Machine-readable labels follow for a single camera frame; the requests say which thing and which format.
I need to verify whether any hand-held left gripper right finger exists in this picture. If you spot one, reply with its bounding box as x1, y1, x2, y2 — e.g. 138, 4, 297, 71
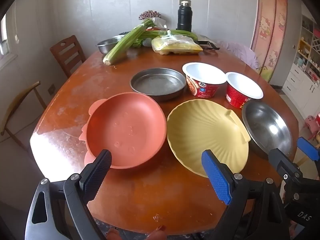
201, 149, 292, 240

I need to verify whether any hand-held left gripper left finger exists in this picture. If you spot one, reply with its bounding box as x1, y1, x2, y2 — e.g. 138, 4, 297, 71
24, 149, 112, 240

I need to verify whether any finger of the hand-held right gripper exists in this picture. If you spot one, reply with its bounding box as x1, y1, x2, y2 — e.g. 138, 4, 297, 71
297, 137, 320, 162
269, 148, 303, 183

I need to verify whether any stainless steel bowl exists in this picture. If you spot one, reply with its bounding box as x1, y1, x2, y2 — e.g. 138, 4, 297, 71
241, 100, 293, 159

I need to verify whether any orange plastic plate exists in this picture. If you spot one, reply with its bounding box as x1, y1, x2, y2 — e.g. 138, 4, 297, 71
79, 92, 167, 170

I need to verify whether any yellow shell-shaped plate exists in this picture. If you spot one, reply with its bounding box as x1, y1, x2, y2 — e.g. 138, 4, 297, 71
166, 99, 250, 178

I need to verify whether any red instant noodle bowl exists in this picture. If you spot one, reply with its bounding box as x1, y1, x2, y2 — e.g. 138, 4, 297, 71
225, 72, 264, 109
182, 62, 227, 99

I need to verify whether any round metal pan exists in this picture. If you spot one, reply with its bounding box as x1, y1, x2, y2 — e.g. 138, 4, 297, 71
130, 68, 187, 102

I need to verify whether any person's left hand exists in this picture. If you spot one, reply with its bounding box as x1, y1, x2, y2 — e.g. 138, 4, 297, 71
147, 224, 173, 240

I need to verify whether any pink toy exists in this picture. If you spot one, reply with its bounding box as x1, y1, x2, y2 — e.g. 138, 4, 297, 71
304, 114, 320, 140

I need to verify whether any white display cabinet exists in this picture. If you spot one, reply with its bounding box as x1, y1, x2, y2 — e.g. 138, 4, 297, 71
282, 15, 320, 120

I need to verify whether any light wooden chair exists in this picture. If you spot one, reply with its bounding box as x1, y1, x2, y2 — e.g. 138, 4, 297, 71
0, 81, 48, 155

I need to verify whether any purple garment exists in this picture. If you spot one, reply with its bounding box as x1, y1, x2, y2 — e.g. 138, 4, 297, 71
215, 40, 262, 74

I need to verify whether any brown wooden chair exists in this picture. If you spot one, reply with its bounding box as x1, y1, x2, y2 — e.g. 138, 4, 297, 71
50, 35, 87, 78

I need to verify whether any pink cartoon cat door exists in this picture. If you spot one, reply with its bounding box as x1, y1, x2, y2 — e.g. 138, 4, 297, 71
250, 0, 288, 83

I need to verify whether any steel basin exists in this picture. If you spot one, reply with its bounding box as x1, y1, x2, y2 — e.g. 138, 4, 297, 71
96, 38, 125, 55

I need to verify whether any celery bunch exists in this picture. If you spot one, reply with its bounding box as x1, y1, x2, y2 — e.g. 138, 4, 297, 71
136, 29, 199, 48
103, 18, 157, 65

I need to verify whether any plastic bag of corn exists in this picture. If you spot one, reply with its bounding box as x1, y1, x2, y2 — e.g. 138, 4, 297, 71
151, 35, 203, 55

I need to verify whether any white bouquet wrapping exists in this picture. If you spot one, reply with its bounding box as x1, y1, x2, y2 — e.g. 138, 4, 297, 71
150, 17, 167, 29

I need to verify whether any window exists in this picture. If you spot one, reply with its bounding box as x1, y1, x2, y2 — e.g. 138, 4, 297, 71
0, 12, 18, 70

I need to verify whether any dried flower bouquet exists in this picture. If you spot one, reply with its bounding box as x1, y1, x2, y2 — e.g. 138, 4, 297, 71
138, 10, 162, 20

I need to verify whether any black thermos bottle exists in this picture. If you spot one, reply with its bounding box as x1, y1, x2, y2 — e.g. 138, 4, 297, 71
177, 1, 192, 32

